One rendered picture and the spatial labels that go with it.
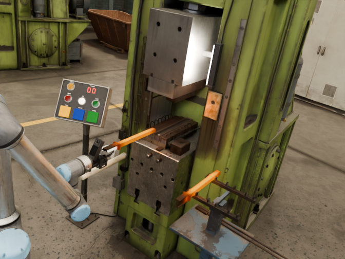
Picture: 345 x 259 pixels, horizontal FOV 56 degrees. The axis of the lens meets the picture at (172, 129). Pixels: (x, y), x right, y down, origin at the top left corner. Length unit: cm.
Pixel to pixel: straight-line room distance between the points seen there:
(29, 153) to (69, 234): 157
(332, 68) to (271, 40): 492
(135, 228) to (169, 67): 130
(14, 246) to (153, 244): 125
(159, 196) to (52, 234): 99
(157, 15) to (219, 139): 84
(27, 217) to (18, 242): 147
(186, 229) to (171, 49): 104
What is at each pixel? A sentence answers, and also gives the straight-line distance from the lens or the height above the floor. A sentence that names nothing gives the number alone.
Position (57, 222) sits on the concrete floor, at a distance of 295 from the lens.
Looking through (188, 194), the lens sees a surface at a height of 96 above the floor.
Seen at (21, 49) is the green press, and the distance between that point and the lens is 661.
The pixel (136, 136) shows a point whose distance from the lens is 195.
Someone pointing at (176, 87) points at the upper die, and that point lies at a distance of 201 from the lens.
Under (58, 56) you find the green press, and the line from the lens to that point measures 690.
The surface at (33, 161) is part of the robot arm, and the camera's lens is 137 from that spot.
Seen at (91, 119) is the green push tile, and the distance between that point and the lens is 229.
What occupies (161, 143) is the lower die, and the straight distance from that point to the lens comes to 216.
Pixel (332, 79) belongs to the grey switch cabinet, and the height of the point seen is 60.
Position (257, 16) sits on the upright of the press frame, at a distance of 189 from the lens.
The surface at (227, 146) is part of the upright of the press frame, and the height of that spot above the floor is 103.
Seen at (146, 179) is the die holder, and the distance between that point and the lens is 228.
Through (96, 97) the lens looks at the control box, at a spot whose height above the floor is 113.
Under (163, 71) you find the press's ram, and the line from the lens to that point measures 202.
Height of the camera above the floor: 194
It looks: 25 degrees down
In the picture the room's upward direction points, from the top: 9 degrees clockwise
